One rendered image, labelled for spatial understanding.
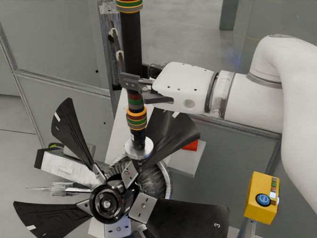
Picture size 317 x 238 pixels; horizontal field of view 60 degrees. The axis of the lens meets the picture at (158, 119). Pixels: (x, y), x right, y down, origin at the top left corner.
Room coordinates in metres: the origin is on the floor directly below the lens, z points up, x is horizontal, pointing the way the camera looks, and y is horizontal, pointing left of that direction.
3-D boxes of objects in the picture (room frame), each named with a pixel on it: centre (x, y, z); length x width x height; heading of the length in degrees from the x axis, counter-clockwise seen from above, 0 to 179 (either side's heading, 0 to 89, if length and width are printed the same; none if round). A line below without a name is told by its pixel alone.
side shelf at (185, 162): (1.01, -0.05, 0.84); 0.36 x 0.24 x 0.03; 68
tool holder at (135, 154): (0.47, 0.05, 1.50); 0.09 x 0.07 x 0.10; 13
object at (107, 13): (1.07, 0.19, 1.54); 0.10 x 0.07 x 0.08; 13
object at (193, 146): (1.03, -0.17, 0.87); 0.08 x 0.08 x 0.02; 78
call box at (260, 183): (0.60, -0.40, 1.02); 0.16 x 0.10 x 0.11; 158
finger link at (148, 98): (0.40, -0.01, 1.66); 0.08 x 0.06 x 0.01; 128
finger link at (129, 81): (0.42, 0.05, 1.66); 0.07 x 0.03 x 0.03; 68
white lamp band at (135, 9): (0.46, 0.05, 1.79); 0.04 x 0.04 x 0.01
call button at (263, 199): (0.56, -0.38, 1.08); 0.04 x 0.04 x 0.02
